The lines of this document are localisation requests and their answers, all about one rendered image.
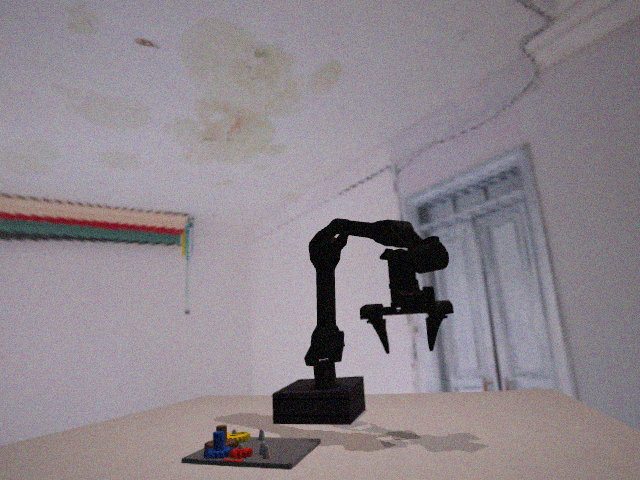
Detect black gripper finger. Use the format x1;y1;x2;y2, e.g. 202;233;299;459
425;315;448;351
367;319;390;354

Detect red gear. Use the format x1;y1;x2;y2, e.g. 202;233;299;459
229;448;252;459

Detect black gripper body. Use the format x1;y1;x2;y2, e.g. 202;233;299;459
360;275;454;321

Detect yellow gear with black stripe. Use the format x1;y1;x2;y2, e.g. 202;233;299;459
227;431;250;443

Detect brown gear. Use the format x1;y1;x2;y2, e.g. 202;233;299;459
204;425;239;451

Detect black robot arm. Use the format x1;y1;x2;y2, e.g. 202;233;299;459
304;218;449;390

